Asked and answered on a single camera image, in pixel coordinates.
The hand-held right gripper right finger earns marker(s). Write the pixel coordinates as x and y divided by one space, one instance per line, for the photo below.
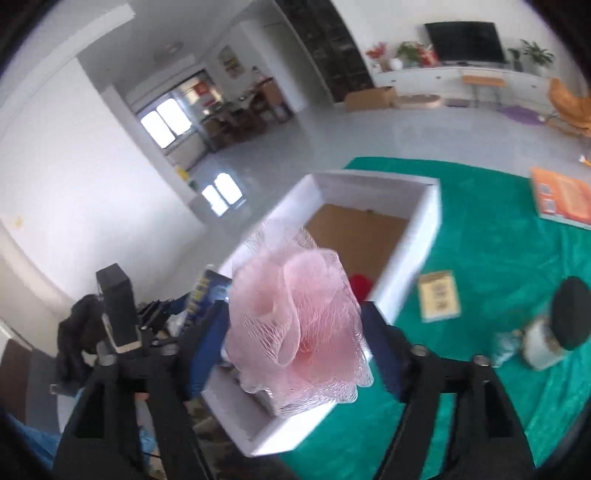
383 355

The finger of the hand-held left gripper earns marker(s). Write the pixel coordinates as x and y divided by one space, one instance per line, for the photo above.
159 311

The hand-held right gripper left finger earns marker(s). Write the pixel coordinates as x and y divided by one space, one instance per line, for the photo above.
207 346

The red yarn ball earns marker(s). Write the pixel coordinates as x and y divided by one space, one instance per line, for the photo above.
361 287

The pink mesh bath puff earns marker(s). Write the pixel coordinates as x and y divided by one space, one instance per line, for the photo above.
295 314

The white cardboard box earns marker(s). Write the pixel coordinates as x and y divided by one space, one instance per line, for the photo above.
415 240

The blue printed packet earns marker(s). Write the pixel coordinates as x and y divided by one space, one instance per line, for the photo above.
205 293

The dark cloth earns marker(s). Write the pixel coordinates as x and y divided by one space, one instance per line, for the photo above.
78 337

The tan paper packet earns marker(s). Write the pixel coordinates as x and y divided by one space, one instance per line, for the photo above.
438 295

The clear jar with black lid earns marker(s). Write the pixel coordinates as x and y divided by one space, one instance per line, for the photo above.
568 318

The wooden dining set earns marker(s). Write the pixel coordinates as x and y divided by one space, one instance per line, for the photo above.
254 110

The orange book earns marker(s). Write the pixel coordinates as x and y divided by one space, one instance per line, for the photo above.
563 198

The brown cardboard box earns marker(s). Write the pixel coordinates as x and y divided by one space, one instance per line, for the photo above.
369 99

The purple round rug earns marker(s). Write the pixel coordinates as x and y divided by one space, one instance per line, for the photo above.
521 114

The white television cabinet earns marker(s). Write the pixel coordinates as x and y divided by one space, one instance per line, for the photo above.
429 81

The wooden stool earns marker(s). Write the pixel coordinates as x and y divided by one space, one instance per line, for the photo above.
482 82

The white round vase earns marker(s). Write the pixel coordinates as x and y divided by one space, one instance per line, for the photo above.
395 63

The red flowers in vase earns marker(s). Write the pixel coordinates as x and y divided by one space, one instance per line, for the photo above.
376 53

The green plant with red pot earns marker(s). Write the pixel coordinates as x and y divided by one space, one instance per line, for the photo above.
413 53

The dark display cabinet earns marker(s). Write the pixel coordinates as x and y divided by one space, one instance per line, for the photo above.
332 50

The orange lounge chair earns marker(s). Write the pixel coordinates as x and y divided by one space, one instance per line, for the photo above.
570 106

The black television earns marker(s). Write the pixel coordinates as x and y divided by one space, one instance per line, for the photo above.
464 42

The small green potted plant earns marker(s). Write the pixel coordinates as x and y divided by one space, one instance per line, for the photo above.
515 59

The large green potted plant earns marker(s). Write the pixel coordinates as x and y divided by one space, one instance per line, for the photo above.
538 54

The framed wall picture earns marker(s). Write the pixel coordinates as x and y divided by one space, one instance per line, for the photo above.
230 62

